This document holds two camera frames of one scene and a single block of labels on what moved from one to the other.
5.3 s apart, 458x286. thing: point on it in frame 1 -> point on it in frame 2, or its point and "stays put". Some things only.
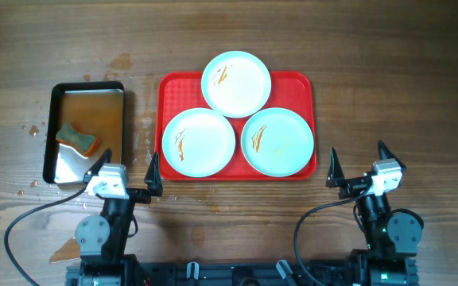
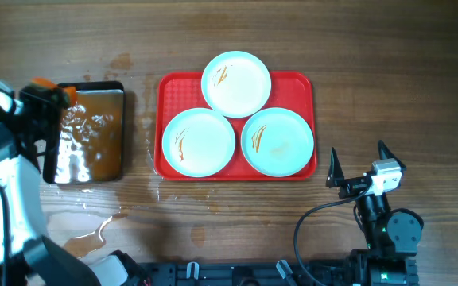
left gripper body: x=140 y=195 -> x=37 y=116
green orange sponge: x=69 y=136 -> x=66 y=95
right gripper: x=352 y=186 stays put
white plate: x=236 y=84 stays put
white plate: x=277 y=142 stays put
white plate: x=199 y=142 stays put
